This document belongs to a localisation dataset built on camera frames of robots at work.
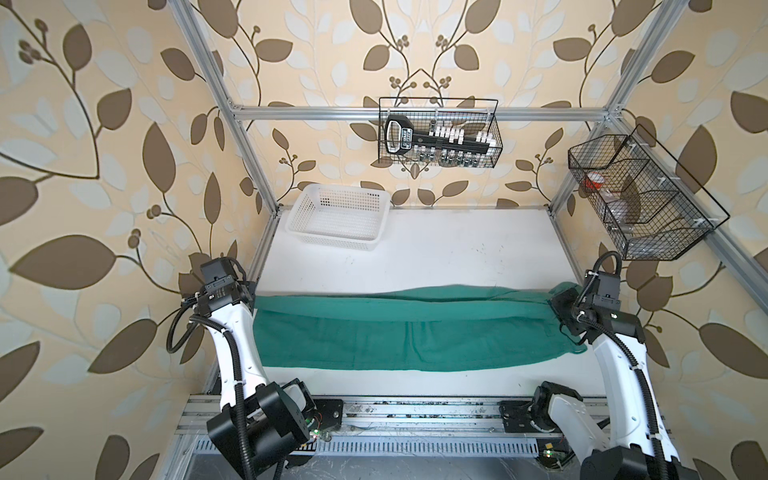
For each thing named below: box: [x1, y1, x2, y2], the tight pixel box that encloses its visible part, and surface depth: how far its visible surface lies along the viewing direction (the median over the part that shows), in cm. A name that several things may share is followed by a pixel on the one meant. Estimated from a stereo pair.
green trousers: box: [252, 284, 588, 371], surface depth 88 cm
